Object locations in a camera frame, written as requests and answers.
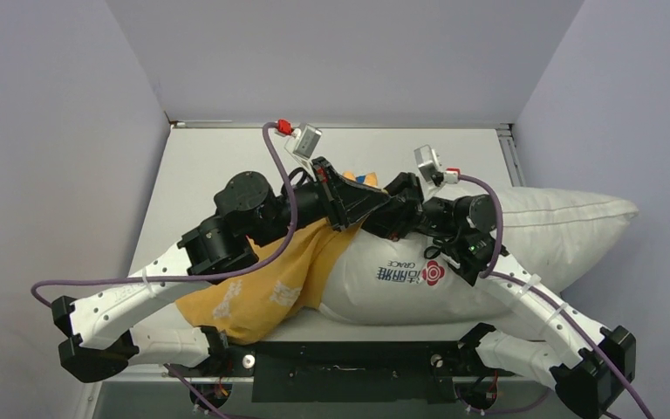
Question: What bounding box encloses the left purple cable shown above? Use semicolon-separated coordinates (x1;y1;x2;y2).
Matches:
30;120;302;419

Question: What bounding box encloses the white pillow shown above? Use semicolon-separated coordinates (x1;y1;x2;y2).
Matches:
318;187;639;326

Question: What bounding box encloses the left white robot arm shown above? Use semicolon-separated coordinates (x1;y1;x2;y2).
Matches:
51;157;389;383

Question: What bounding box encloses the purple cable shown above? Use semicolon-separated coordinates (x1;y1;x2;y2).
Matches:
444;168;657;419
30;120;302;419

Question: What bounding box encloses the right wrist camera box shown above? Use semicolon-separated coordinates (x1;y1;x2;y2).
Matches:
414;145;444;187

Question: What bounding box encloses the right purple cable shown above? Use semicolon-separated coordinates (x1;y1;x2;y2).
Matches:
444;168;657;419

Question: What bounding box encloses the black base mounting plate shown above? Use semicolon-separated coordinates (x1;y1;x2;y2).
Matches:
177;341;498;404

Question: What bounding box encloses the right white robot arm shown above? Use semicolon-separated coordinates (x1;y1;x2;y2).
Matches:
365;170;638;418

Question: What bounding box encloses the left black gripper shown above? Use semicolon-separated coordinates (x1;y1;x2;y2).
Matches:
250;158;390;249

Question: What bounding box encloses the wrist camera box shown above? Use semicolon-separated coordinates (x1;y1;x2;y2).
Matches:
289;123;322;167
414;145;444;187

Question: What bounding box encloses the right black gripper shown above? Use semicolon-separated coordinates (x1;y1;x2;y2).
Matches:
361;168;462;239

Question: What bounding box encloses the yellow and blue pillowcase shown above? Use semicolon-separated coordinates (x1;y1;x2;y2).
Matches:
175;221;361;345

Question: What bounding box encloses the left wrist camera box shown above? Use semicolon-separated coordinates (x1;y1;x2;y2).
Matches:
289;123;322;167

